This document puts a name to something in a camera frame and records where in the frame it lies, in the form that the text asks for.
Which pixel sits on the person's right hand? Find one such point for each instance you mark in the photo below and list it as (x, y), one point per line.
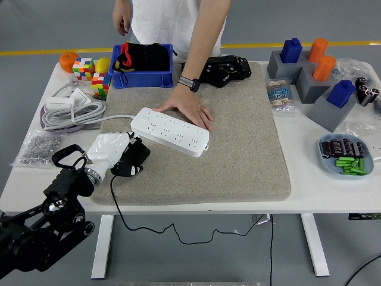
(120, 19)

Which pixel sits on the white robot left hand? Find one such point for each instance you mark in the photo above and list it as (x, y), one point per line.
(107, 146)

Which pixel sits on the person's left hand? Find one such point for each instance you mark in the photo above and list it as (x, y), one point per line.
(187, 104)

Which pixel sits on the white power strip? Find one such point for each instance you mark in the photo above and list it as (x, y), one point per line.
(172, 134)

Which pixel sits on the person's left forearm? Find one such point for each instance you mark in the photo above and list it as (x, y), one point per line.
(202, 44)

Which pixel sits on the person's right forearm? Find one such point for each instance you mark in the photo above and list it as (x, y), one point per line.
(123, 4)

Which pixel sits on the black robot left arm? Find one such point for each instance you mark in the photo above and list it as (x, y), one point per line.
(65, 184)

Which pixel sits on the black wristwatch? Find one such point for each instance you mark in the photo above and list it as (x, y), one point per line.
(195, 85)

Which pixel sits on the yellow lemon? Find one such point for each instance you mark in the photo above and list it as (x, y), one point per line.
(102, 64)

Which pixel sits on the blue plastic bin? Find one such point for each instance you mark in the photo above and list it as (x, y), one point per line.
(143, 80)

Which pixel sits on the black machine part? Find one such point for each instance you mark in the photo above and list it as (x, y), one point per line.
(226, 71)

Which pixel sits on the black and red fabric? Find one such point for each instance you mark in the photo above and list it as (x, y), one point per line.
(154, 58)

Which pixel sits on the grey-brown mat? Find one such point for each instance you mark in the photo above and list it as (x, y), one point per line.
(223, 149)

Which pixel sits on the colourful puzzle cube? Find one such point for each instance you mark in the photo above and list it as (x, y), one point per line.
(101, 83)
(84, 68)

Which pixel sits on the white flat box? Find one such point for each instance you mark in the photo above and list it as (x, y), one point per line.
(59, 104)

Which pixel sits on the orange fruit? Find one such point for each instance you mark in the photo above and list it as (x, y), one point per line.
(67, 61)

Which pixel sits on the purple tape roll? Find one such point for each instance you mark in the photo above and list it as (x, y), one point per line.
(43, 119)

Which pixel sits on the clear bag of screws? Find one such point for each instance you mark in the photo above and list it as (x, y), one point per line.
(35, 149)

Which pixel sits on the clear bag of resistors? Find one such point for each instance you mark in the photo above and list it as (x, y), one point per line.
(279, 93)

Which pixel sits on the grey block holder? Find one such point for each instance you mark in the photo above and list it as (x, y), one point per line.
(309, 89)
(275, 67)
(324, 114)

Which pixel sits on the white table leg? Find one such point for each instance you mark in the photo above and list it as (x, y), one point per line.
(314, 244)
(102, 247)

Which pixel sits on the blue square peg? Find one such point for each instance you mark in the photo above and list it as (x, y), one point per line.
(340, 93)
(291, 50)

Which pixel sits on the orange cylinder peg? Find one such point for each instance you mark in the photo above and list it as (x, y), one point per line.
(318, 49)
(324, 68)

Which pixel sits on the black printed capacitor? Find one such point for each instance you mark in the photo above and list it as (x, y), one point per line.
(336, 147)
(359, 149)
(326, 149)
(347, 147)

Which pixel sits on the light blue tray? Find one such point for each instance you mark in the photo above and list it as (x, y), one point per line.
(327, 167)

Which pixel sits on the large clear plastic bag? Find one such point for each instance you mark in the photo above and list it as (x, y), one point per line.
(348, 67)

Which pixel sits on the green battery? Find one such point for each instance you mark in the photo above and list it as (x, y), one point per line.
(354, 172)
(351, 169)
(345, 164)
(345, 159)
(361, 164)

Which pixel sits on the small crumpled clear bag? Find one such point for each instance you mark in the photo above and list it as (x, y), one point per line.
(363, 129)

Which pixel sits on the black table control panel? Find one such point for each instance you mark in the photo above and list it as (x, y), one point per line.
(363, 216)

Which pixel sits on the silver bracket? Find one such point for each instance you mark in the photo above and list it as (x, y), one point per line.
(262, 220)

